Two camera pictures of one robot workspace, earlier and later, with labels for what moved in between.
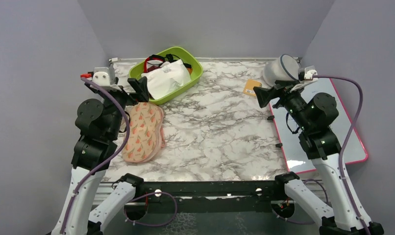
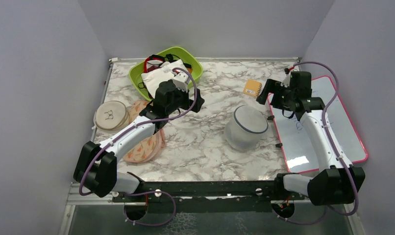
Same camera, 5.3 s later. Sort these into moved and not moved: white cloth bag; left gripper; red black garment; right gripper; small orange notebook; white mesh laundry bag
Moved: white mesh laundry bag; left gripper
Not moved: white cloth bag; small orange notebook; right gripper; red black garment
